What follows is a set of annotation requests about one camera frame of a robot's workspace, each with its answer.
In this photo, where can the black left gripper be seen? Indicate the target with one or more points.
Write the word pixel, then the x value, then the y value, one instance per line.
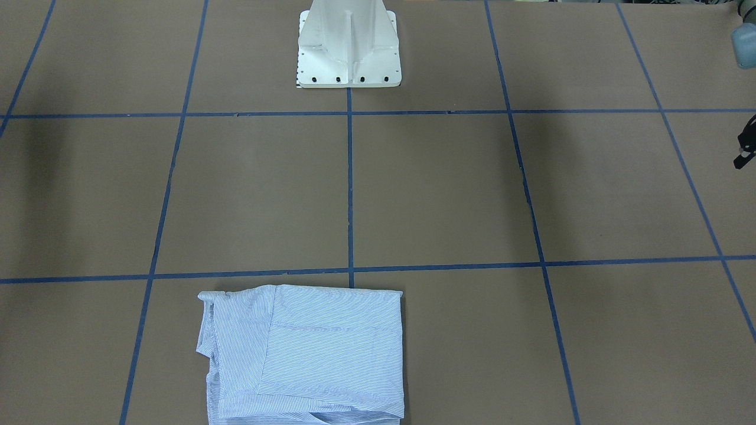
pixel 749 143

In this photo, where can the light blue striped shirt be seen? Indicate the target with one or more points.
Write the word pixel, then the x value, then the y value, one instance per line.
pixel 288 354

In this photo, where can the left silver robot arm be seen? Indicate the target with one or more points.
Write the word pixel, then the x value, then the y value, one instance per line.
pixel 743 40

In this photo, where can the white camera pillar base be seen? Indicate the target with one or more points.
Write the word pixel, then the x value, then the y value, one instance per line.
pixel 348 44

